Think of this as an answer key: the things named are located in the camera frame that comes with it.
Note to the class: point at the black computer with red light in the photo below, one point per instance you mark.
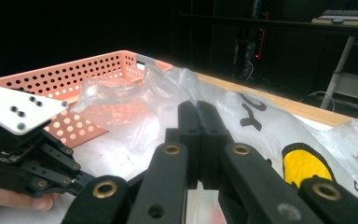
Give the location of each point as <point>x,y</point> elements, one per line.
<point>251,53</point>

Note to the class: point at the white desk frame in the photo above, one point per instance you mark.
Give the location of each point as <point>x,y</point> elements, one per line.
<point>338,71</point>

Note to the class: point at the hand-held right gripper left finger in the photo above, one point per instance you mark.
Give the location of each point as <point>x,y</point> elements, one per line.
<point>192,140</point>

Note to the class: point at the pink perforated plastic basket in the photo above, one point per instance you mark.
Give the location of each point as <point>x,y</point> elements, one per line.
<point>59,77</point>

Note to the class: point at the clear smiley plastic bag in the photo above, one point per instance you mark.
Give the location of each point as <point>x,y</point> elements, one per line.
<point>276,124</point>

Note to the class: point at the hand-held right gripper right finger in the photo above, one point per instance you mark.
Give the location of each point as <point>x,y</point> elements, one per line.
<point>213,140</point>

